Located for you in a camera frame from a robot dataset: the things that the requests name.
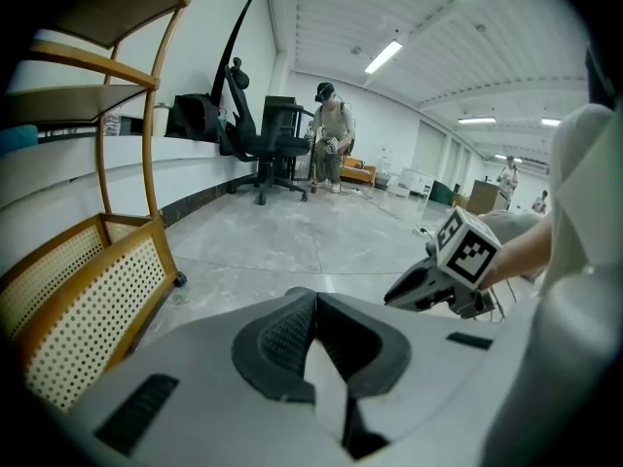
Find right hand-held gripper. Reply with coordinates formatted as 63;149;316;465
383;205;503;319

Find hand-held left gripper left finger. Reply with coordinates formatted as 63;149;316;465
66;286;352;467

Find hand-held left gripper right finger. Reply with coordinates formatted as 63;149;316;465
317;292;503;467

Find person's right forearm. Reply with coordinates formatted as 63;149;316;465
478;210;555;292

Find green bin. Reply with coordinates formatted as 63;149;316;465
429;178;464;208

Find white cabinet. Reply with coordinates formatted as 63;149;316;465
397;164;438;199

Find wooden lectern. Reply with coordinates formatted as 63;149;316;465
468;178;503;217

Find wooden shelf cart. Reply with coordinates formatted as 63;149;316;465
0;0;233;413

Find orange sofa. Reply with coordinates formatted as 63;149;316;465
339;155;380;188

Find person's pale trousers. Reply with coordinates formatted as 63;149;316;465
536;102;623;297

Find black office chair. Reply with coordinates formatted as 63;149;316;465
222;56;313;207

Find long ceiling light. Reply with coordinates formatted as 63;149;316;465
363;38;406;75

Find black backpack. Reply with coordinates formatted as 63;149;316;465
164;91;236;158

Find white cup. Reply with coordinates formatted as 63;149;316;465
152;104;170;138

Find person's black shirt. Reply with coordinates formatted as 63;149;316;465
586;49;617;112

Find black leaning strip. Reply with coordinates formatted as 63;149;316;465
210;0;265;112

